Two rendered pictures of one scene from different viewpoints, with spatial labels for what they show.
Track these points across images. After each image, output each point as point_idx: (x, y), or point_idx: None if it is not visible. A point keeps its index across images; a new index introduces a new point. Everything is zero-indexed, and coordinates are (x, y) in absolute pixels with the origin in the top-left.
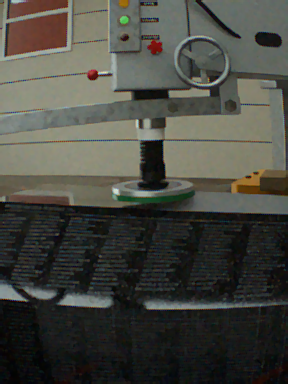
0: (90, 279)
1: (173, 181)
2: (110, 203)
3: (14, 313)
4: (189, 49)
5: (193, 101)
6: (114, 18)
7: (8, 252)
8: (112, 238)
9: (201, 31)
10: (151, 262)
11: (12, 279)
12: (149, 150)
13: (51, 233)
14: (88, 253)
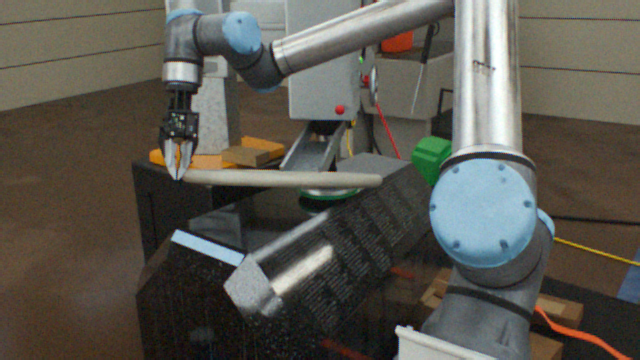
0: (370, 256)
1: None
2: (316, 205)
3: (353, 320)
4: None
5: None
6: (359, 59)
7: (313, 278)
8: (353, 224)
9: None
10: (381, 226)
11: (338, 294)
12: (334, 158)
13: (322, 243)
14: (353, 241)
